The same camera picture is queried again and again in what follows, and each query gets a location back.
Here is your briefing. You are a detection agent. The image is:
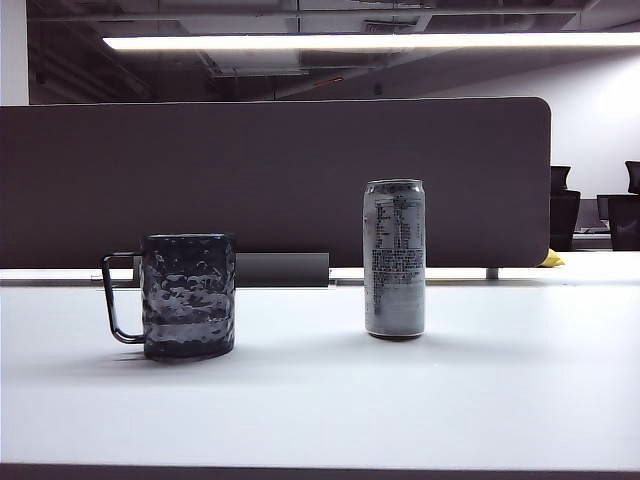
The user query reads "silver slim metal can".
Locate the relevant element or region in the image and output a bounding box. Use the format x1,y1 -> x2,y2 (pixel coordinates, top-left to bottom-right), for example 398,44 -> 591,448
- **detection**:
362,177 -> 427,343

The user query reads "dark grey desk divider panel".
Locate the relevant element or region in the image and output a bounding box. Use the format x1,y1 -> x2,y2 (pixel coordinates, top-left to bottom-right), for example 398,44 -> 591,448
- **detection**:
0,96 -> 553,270

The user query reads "dark textured glass mug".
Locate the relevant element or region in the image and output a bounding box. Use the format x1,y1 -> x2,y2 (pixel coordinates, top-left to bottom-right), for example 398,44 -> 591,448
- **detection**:
101,232 -> 238,362

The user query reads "long white ceiling light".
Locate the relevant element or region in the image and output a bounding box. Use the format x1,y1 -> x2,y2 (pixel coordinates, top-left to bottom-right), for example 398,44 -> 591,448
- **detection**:
100,30 -> 640,52

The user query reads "grey desk cable flap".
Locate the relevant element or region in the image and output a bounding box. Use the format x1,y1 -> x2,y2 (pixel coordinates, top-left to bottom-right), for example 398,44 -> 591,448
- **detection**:
234,252 -> 331,288

